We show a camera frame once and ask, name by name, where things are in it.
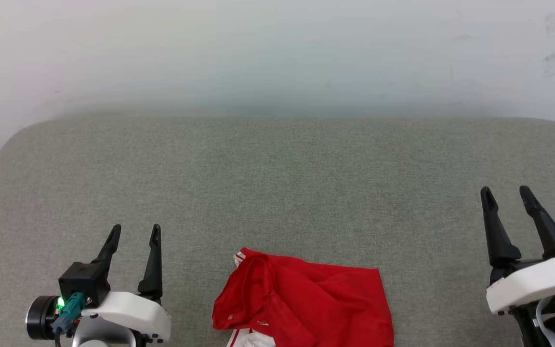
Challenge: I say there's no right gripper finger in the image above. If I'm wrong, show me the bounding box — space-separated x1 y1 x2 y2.
480 187 522 268
519 186 555 259

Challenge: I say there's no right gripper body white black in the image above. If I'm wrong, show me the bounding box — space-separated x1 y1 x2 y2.
486 255 555 315

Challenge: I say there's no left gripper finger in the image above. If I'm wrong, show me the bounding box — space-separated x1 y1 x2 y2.
138 224 163 304
91 224 122 265

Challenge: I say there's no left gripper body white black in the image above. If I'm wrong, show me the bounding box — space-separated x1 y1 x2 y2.
26 292 172 344

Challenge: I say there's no red basketball jersey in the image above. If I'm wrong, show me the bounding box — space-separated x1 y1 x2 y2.
211 248 395 347

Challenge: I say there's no teal cable connector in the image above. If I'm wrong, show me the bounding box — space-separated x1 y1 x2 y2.
52 293 87 336

